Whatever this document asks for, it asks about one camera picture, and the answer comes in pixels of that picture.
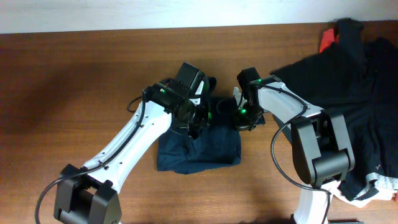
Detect white grey garment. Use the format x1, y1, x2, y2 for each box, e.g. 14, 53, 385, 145
330, 172, 397, 208

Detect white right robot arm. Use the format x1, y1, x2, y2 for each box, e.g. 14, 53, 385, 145
233, 67, 355, 223

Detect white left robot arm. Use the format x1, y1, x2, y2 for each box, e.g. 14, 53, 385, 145
53, 63, 216, 224

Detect dark green garment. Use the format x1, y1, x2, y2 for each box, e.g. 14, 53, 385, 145
272, 19, 397, 200

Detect black garment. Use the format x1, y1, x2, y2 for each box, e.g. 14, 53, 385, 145
368, 38, 397, 97

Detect red cloth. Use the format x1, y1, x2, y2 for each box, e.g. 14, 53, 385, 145
319, 28, 339, 53

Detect navy blue shorts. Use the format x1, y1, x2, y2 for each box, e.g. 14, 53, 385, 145
155, 76, 267, 175

